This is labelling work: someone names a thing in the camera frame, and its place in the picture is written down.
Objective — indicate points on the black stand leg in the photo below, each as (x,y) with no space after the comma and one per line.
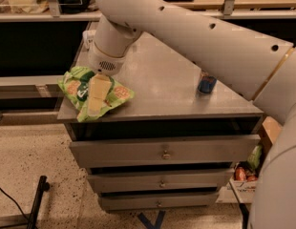
(42,187)
(242,206)

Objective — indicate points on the middle grey drawer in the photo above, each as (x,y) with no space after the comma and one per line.
(159,181)

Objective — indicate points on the bottom grey drawer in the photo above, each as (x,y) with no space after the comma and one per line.
(136,202)

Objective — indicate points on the grey drawer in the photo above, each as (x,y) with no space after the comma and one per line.
(160,151)
(159,181)
(136,202)

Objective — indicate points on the black stand leg right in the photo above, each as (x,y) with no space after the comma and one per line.
(242,206)

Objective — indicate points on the orange snack packs in box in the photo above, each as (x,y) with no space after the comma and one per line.
(243,175)

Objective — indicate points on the white cardboard box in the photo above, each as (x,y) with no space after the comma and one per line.
(243,191)

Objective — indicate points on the green rice chip bag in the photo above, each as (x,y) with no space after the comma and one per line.
(75,86)

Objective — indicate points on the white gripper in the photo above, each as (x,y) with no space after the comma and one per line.
(104,62)

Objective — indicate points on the clear plastic water bottle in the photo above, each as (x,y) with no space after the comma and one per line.
(88,38)

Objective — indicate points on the black stand leg left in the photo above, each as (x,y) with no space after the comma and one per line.
(42,187)

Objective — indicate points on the green snack bag in box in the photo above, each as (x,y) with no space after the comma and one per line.
(253,160)

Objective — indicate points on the top grey drawer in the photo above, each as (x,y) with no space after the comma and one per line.
(160,151)

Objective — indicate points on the grey drawer cabinet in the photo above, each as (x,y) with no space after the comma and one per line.
(166,104)

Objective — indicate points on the blue silver energy drink can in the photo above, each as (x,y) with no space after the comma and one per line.
(207,83)

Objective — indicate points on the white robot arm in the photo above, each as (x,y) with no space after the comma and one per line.
(260,67)

